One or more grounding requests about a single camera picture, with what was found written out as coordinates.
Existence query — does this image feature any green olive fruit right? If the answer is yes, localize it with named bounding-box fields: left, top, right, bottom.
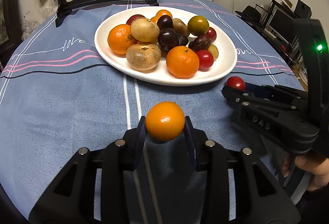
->
left=207, top=44, right=219, bottom=61

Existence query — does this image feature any brown round fruit back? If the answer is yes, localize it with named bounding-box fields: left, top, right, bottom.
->
left=131, top=18, right=160, bottom=42

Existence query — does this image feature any orange mandarin front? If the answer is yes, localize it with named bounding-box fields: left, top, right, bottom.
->
left=166, top=45, right=200, bottom=79

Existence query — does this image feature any blue striped tablecloth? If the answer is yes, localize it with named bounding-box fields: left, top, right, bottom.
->
left=1, top=0, right=302, bottom=223

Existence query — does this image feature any red cherry tomato plate front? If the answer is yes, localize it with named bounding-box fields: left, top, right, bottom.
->
left=196, top=49, right=214, bottom=70

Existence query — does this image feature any yellow cherry tomato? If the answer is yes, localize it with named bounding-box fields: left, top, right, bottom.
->
left=187, top=15, right=209, bottom=37

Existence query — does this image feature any person right hand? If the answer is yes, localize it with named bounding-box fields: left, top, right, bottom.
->
left=281, top=154, right=329, bottom=192

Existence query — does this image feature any red cherry tomato plate back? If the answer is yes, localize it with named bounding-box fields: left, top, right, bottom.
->
left=206, top=27, right=217, bottom=44

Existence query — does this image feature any orange mandarin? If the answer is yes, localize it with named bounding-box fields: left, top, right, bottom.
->
left=107, top=24, right=137, bottom=55
left=166, top=45, right=200, bottom=79

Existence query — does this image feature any small orange kumquat fruit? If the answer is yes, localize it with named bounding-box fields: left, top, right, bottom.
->
left=145, top=101, right=185, bottom=141

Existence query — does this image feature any red cherry tomato plate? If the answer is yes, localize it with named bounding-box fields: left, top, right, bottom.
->
left=206, top=27, right=217, bottom=44
left=196, top=49, right=214, bottom=70

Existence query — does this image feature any brown round fruit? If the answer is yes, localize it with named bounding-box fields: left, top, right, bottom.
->
left=125, top=44, right=162, bottom=71
left=131, top=18, right=160, bottom=42

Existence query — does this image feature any dark purple plum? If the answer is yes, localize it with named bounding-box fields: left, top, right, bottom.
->
left=157, top=28, right=179, bottom=51

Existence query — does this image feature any brown round fruit front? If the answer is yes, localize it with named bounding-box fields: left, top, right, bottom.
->
left=125, top=44, right=162, bottom=71

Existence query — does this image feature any white oval plate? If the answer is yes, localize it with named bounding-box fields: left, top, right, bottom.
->
left=94, top=7, right=237, bottom=86

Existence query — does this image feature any black speaker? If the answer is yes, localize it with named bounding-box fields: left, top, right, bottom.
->
left=294, top=0, right=312, bottom=19

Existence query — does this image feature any red cherry tomato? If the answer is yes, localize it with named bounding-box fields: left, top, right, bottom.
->
left=225, top=76, right=246, bottom=91

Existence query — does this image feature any computer monitor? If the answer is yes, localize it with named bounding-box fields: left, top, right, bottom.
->
left=266, top=7, right=295, bottom=44

